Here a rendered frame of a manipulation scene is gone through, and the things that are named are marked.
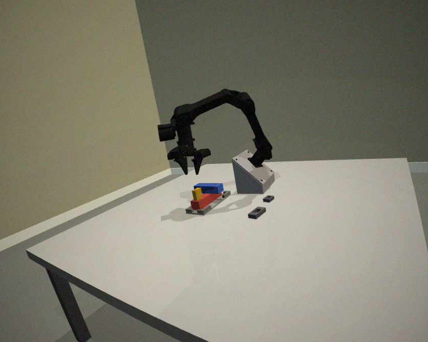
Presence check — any yellow block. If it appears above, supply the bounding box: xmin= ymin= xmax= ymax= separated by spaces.
xmin=192 ymin=188 xmax=203 ymax=201

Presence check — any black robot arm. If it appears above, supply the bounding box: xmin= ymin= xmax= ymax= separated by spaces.
xmin=157 ymin=89 xmax=272 ymax=168

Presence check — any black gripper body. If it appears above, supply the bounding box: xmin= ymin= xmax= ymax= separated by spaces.
xmin=167 ymin=136 xmax=211 ymax=160

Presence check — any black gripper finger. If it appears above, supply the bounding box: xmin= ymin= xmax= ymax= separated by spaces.
xmin=174 ymin=157 xmax=188 ymax=175
xmin=191 ymin=158 xmax=203 ymax=175

